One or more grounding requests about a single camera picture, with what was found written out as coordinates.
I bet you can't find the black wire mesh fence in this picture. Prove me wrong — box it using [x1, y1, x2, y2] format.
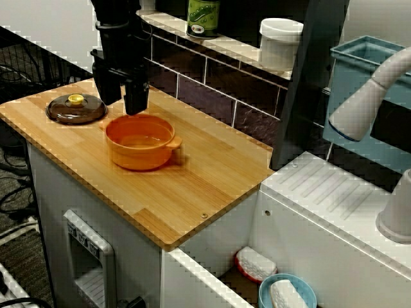
[0, 25, 97, 97]

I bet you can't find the red rimmed white toy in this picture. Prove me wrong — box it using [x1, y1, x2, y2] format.
[234, 246, 279, 285]

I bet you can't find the grey toy faucet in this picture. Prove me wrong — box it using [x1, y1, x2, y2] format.
[328, 46, 411, 244]

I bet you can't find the teal plastic bin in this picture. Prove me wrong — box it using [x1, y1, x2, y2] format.
[322, 35, 411, 174]

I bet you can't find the grey dispenser panel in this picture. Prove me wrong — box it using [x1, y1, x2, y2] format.
[62, 209, 116, 308]

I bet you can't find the dark grey upright post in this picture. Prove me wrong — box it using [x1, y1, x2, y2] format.
[271, 0, 351, 171]

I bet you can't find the light blue bowl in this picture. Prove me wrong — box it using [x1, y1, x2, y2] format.
[258, 272, 318, 308]

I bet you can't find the brown lid with yellow knob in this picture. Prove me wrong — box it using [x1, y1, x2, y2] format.
[45, 94, 109, 125]

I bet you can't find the white plastic jar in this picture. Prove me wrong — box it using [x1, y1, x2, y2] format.
[259, 18, 304, 72]

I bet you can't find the white power strip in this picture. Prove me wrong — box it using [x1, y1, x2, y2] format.
[0, 215, 39, 246]

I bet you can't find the black cable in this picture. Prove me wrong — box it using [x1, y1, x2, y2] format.
[0, 184, 37, 215]
[0, 146, 31, 176]
[0, 296, 46, 308]

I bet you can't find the white toy kitchen unit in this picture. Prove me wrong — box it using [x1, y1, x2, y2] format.
[0, 0, 411, 308]

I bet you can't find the orange toy pot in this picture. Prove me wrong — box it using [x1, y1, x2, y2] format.
[102, 114, 183, 171]

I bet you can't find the white toy in bowl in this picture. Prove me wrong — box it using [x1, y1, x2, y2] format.
[269, 278, 309, 308]

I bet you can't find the aluminium frame rail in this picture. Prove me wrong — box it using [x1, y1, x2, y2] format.
[0, 262, 31, 308]

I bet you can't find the green soda can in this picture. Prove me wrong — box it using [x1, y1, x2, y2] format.
[187, 0, 222, 40]

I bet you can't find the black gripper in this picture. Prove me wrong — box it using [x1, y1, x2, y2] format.
[91, 19, 152, 116]

